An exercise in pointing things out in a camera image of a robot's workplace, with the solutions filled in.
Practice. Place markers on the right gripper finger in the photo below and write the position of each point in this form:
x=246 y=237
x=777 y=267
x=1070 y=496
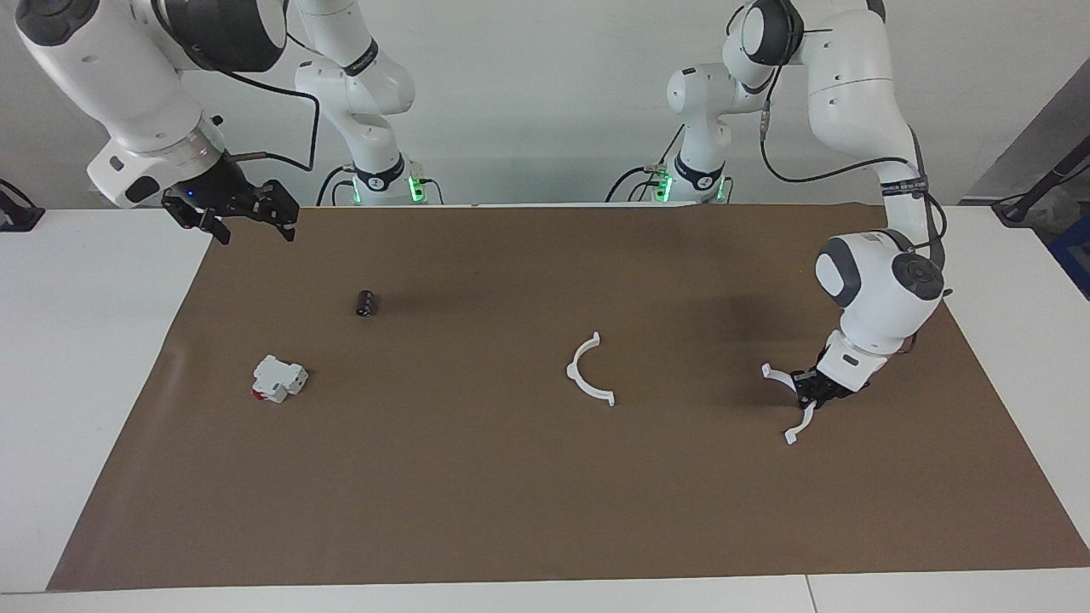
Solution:
x=211 y=225
x=279 y=204

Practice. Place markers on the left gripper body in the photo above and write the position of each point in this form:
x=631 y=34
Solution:
x=841 y=392

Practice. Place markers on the white block with red part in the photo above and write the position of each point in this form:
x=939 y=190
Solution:
x=277 y=379

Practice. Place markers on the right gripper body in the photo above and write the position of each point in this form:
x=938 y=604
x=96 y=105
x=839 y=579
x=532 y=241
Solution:
x=217 y=187

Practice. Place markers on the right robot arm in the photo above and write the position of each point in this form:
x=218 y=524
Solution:
x=128 y=77

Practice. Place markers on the small black cylinder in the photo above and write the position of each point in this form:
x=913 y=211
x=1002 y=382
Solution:
x=367 y=304

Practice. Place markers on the black stand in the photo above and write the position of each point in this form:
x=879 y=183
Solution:
x=1043 y=183
x=17 y=213

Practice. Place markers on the blue box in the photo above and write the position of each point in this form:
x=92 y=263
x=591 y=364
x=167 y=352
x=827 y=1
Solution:
x=1075 y=255

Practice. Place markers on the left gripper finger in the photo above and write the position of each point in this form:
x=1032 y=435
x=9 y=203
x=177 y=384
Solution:
x=815 y=399
x=806 y=380

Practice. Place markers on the white curved pipe clip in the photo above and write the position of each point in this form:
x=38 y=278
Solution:
x=576 y=378
x=799 y=426

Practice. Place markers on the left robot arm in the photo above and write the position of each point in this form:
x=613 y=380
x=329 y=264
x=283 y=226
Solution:
x=860 y=94

